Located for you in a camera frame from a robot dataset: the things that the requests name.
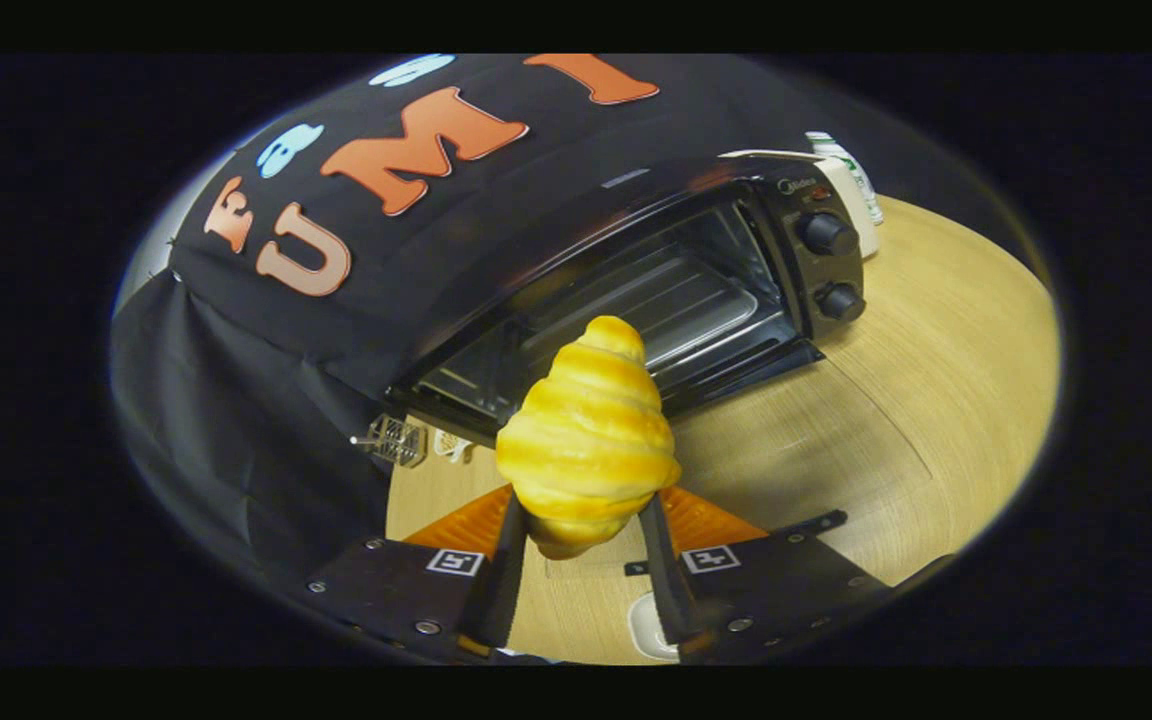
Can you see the white pop-up toaster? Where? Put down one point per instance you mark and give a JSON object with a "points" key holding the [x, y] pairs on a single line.
{"points": [[861, 215]]}

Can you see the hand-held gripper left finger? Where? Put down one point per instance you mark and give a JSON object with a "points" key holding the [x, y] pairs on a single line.
{"points": [[501, 590]]}

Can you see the black toaster oven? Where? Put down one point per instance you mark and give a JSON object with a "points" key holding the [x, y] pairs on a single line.
{"points": [[696, 300]]}

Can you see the white bottle with green label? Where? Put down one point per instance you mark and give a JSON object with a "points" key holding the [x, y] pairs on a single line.
{"points": [[851, 165]]}

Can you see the white rectangular plate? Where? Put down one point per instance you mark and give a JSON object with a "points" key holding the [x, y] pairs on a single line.
{"points": [[648, 630]]}

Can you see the white divided snack dish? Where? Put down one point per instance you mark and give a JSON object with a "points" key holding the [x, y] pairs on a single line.
{"points": [[451, 447]]}

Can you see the golden croissant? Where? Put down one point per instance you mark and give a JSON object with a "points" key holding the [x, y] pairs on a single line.
{"points": [[586, 440]]}

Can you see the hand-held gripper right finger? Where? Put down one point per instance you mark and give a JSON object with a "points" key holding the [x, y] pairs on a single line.
{"points": [[668, 590]]}

